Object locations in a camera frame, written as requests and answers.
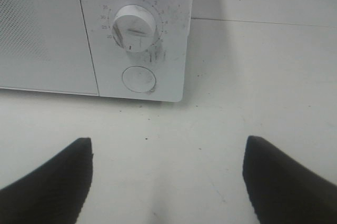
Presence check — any white lower timer knob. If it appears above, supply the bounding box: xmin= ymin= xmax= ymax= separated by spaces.
xmin=112 ymin=5 xmax=157 ymax=53

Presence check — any white microwave door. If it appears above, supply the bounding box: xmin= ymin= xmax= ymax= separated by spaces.
xmin=1 ymin=0 xmax=98 ymax=95

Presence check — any round white door button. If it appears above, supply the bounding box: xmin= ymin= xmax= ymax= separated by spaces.
xmin=122 ymin=66 xmax=156 ymax=93

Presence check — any white microwave oven body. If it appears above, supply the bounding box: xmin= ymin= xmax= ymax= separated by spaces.
xmin=81 ymin=0 xmax=193 ymax=102

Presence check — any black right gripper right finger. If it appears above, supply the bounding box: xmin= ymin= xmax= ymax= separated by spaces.
xmin=243 ymin=135 xmax=336 ymax=223

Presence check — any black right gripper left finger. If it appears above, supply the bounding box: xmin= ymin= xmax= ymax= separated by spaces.
xmin=1 ymin=138 xmax=93 ymax=223

